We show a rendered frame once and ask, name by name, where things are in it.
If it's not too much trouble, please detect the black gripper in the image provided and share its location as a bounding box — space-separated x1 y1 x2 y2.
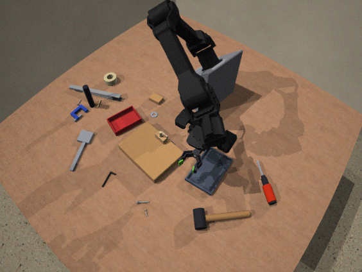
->
175 109 237 153

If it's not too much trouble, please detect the black rubber mallet with wooden handle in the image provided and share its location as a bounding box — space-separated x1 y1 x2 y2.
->
193 208 250 230

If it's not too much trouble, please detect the black cylinder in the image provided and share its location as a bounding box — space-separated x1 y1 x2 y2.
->
83 85 95 108

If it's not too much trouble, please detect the beige ring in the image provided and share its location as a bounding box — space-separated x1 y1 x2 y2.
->
104 72 117 86

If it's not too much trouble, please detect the red shallow tray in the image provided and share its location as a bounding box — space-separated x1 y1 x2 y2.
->
107 106 142 136

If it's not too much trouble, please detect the red-handled screwdriver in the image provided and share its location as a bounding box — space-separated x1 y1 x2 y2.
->
256 160 276 205

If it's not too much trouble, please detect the light brown wooden board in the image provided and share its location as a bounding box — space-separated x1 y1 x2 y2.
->
118 121 183 183

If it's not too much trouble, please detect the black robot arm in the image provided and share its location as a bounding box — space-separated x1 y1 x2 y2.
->
147 0 227 151

